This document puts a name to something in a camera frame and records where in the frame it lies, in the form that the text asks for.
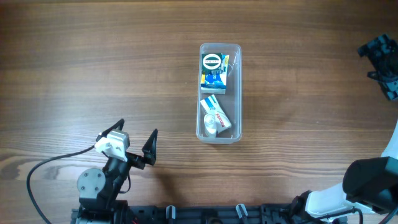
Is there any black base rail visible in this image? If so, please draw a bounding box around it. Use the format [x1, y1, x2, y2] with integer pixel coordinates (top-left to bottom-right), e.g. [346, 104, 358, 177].
[70, 203, 349, 224]

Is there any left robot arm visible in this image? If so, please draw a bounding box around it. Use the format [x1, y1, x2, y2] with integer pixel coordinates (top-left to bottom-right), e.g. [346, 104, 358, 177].
[71, 119, 158, 223]

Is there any blue yellow lozenge box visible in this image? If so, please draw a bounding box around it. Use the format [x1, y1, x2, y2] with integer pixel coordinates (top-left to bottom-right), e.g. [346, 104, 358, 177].
[200, 54, 229, 89]

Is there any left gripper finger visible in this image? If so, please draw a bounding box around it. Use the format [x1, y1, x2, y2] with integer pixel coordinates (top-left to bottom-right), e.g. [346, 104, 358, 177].
[142, 129, 158, 166]
[96, 118, 125, 142]

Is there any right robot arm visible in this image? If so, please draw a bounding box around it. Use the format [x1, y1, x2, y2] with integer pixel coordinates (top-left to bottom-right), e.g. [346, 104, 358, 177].
[287, 34, 397, 223]

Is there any white blue medicine box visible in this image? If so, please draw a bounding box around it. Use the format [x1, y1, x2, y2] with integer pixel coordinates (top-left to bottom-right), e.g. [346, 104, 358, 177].
[200, 87, 226, 95]

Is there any white green Panadol box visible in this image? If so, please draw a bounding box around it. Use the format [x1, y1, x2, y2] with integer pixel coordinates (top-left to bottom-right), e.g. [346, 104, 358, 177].
[200, 95, 232, 134]

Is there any clear plastic container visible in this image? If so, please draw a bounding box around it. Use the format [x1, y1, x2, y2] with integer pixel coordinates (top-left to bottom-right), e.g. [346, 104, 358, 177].
[196, 43, 243, 144]

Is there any white spray bottle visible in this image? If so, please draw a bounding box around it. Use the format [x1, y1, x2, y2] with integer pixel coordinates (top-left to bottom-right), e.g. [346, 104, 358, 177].
[203, 114, 217, 138]

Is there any dark green small box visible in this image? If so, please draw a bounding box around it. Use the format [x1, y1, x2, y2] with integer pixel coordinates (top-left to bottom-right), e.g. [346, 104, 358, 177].
[201, 53, 223, 74]

